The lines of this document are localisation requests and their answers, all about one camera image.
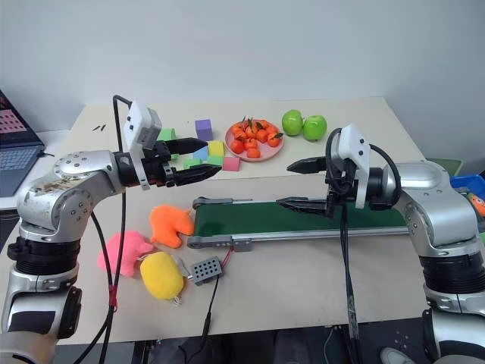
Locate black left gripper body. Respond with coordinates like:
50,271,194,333
142,140,179,189

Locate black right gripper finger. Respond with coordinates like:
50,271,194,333
286,156,327,176
276,196,330,218

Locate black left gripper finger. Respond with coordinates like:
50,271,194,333
174,163,223,187
167,137,210,156

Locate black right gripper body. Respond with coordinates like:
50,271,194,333
324,156,360,221

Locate green conveyor belt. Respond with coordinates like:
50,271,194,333
186,196,412,253

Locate purple foam cube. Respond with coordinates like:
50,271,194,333
194,118,213,141

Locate pink round plate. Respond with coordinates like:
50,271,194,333
224,119,285,163

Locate pink foam cube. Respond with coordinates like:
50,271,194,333
222,155,242,173

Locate green apple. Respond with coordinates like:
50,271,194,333
302,115,328,143
281,109,305,137

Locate orange plush toy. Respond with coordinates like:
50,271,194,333
149,204,196,249

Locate pink plush toy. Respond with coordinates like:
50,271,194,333
96,230,157,278

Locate grey perforated controller box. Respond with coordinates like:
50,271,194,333
189,256,225,287

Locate yellow plush toy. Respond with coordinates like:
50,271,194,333
139,251,192,306

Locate green plastic bin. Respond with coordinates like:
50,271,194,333
425,156,465,180

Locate blue plastic bin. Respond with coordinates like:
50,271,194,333
450,174,485,202

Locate dark laptop computer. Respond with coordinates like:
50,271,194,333
0,89,47,198

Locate white shoe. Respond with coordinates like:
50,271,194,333
380,346,409,364

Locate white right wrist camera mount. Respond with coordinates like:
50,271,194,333
337,124,372,210

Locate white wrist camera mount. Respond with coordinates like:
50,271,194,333
337,124,372,210
123,100,163,191

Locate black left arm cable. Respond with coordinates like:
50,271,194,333
75,94,132,364

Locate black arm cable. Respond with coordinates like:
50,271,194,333
75,94,132,364
326,127,402,364

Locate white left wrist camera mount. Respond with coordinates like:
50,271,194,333
123,100,163,191

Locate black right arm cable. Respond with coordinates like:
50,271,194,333
326,127,402,364

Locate black power cable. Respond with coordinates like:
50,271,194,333
177,278,221,364

